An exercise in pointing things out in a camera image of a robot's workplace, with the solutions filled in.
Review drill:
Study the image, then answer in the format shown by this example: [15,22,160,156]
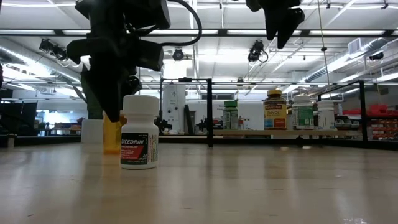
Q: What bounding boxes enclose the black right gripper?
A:
[245,0,305,49]

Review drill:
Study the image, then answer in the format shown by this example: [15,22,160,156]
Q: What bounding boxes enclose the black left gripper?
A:
[67,0,171,123]

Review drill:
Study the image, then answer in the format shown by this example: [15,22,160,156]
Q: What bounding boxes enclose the orange bottle white cap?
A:
[103,111,127,156]

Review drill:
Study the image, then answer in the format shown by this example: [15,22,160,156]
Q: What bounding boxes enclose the fish oil bottle yellow cap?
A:
[263,89,288,131]

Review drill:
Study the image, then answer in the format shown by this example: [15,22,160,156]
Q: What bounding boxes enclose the white bottle green label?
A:
[291,95,315,130]

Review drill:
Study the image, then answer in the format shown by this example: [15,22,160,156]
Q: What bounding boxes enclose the slim white medicine bottle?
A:
[317,100,336,131]

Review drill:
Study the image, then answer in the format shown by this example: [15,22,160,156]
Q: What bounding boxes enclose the green cap medicine bottle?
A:
[222,100,239,131]

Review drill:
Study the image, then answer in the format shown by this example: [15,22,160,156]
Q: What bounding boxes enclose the wooden shelf board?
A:
[213,129,363,137]

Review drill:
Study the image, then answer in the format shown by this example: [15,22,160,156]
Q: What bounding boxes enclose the small white Excedrin bottle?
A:
[120,95,160,170]

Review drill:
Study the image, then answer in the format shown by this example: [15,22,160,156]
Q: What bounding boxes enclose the green plant in white pot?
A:
[80,74,105,144]

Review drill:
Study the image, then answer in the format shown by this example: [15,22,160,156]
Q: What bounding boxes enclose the white cabinet machine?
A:
[162,84,187,134]

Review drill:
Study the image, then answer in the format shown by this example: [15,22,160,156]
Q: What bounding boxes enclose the black background screen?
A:
[0,101,38,137]

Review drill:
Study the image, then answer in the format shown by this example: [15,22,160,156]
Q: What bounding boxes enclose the red storage bin rack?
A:
[341,104,398,141]

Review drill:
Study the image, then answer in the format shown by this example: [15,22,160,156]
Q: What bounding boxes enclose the thin hanging ceiling cord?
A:
[316,0,331,91]

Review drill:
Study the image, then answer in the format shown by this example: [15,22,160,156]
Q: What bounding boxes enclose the silver ventilation duct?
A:
[0,37,85,82]
[304,37,398,83]

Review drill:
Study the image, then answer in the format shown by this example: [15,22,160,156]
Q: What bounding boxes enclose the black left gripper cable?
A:
[155,0,203,48]

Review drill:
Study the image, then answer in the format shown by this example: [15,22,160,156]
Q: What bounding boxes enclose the black shelf frame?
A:
[159,77,369,149]

